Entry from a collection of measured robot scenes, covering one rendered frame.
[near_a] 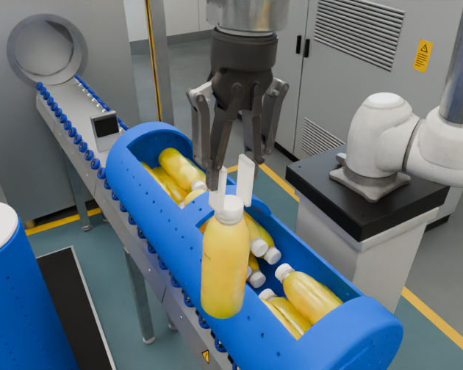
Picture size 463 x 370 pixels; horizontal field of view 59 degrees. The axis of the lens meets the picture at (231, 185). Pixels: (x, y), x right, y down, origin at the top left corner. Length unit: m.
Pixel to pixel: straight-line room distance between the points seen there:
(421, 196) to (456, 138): 0.27
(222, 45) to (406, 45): 1.92
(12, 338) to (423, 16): 2.12
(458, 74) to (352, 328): 0.61
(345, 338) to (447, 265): 2.11
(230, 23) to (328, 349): 0.50
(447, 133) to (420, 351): 1.41
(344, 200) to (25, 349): 1.09
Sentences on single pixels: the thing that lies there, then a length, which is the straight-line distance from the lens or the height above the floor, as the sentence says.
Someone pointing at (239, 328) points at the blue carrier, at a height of 1.16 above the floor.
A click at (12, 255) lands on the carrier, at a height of 0.98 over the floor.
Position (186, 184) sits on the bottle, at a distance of 1.18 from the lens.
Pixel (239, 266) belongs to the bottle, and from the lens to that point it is 0.61.
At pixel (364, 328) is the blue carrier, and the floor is 1.23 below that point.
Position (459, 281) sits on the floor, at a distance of 2.72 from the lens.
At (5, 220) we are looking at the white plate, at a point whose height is 1.04.
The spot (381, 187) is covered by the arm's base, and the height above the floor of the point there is 1.09.
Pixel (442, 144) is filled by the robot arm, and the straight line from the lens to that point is 1.14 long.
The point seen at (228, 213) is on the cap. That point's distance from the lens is 0.56.
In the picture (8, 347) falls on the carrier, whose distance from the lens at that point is 1.51.
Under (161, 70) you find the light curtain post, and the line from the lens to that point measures 1.90.
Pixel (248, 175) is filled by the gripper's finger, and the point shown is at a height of 1.50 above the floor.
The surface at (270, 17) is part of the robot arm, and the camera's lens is 0.45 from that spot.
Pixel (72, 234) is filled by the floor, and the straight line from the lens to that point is 2.86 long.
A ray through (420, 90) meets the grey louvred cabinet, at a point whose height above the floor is 0.98.
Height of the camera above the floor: 1.81
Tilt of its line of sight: 36 degrees down
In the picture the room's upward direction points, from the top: straight up
